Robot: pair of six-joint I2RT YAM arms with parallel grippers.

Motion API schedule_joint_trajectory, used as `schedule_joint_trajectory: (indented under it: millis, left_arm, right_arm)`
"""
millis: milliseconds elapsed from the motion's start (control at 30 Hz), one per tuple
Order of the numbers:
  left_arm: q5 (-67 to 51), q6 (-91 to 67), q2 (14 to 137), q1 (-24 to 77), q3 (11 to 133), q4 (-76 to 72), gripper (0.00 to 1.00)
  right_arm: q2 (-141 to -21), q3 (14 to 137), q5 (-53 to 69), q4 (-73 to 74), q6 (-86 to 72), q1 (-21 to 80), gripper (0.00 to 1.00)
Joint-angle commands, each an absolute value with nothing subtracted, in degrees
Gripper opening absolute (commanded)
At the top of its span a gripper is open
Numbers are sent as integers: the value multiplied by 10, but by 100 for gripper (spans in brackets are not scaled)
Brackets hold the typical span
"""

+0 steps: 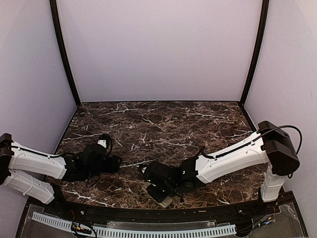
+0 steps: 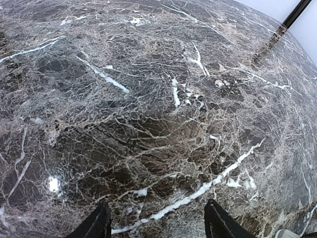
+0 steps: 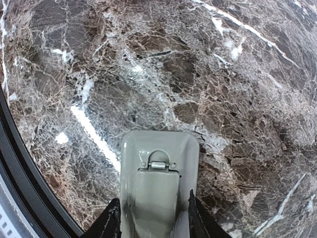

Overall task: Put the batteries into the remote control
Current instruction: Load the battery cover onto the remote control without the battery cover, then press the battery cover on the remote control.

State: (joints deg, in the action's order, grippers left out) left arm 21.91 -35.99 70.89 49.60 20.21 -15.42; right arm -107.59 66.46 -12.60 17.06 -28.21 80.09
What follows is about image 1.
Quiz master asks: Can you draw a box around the white remote control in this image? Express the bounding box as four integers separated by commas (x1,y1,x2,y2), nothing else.
142,182,173,208

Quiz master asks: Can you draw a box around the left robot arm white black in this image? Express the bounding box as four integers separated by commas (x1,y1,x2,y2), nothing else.
0,133,122,216

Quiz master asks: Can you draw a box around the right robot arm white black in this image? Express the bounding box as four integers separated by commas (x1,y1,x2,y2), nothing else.
139,121,300,215

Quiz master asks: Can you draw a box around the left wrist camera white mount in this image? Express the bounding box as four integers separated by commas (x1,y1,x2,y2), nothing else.
97,134,113,150

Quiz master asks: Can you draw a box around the white slotted cable duct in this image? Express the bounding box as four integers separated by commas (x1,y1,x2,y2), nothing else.
32,212,236,238

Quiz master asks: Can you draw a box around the black front rail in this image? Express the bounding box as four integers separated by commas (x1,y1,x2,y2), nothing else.
30,191,295,224

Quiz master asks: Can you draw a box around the left black frame post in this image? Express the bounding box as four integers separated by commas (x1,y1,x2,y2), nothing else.
49,0,81,107

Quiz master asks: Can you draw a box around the black frame post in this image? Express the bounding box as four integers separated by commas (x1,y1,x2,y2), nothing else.
239,0,269,108
49,0,81,107

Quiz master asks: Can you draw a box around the right black frame post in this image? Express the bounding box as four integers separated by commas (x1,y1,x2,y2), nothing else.
239,0,269,108

